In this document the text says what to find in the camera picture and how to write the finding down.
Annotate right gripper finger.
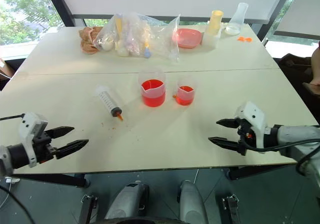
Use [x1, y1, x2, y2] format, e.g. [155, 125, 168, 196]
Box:
[215, 118, 243, 130]
[207, 136, 241, 154]

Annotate dark brown chair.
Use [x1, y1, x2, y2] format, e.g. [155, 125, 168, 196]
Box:
[277, 53, 320, 125]

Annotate pale yellow cylinder cup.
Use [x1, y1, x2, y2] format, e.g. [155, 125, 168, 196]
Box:
[205, 9, 224, 37]

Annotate large beaker with red liquid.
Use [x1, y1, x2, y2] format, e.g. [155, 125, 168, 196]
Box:
[137, 68, 167, 108]

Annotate bystander person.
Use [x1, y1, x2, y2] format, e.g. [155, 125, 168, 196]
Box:
[310, 40, 320, 87]

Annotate brown crumpled cloth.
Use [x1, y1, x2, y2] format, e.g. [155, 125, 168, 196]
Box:
[78, 26, 104, 55]

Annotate yellow tube dropper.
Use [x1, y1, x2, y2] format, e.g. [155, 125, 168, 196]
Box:
[114, 13, 125, 41]

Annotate black metal clamp bracket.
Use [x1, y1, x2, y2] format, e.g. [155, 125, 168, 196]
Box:
[78, 194, 99, 224]
[220, 194, 241, 224]

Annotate white plastic container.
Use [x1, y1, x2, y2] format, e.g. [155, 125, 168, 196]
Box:
[200, 20, 224, 49]

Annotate small beaker with red liquid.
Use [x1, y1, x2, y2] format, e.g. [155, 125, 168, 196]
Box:
[174, 76, 198, 107]

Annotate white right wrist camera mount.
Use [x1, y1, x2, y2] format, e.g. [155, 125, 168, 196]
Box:
[234, 101, 272, 149]

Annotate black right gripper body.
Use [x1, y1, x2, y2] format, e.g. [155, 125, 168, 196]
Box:
[236, 118, 257, 157]

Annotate clear plastic syringe orange tip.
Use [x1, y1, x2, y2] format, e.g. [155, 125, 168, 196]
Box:
[94, 84, 125, 122]

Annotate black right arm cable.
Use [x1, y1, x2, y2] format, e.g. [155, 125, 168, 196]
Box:
[245, 138, 320, 177]

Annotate clear conical flask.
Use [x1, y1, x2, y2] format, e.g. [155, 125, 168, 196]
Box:
[225, 2, 249, 36]

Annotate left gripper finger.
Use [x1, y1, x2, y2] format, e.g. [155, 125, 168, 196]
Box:
[54, 139, 90, 160]
[46, 125, 76, 140]

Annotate pink plastic bowl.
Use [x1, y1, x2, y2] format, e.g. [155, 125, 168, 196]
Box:
[171, 28, 203, 49]

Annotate blue rubber bulb dropper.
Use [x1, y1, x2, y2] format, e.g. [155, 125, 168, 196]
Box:
[143, 41, 153, 59]

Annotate cardboard box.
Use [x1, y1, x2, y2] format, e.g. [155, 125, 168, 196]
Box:
[0, 57, 16, 80]

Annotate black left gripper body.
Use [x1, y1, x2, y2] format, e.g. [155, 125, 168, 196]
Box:
[32, 130, 57, 165]

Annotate white rubber bulb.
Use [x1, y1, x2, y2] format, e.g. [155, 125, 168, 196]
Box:
[102, 40, 115, 52]

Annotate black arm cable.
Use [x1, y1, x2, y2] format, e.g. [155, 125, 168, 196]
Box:
[245, 138, 320, 177]
[0, 113, 26, 122]

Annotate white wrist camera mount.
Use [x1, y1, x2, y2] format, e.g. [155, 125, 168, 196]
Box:
[234, 101, 272, 149]
[19, 112, 49, 169]

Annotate clear plastic bag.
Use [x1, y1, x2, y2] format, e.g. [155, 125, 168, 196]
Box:
[93, 11, 182, 64]

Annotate black table frame bar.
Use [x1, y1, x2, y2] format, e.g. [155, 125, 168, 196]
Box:
[9, 173, 88, 188]
[227, 164, 299, 181]

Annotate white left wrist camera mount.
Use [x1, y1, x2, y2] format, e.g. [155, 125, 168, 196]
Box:
[19, 112, 49, 169]

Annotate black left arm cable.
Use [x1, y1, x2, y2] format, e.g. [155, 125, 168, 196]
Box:
[0, 113, 26, 122]

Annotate grey rounded robot leg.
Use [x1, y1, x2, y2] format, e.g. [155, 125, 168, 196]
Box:
[104, 182, 150, 220]
[178, 179, 210, 224]

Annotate black floor cable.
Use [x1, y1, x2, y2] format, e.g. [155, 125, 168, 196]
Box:
[0, 176, 37, 224]

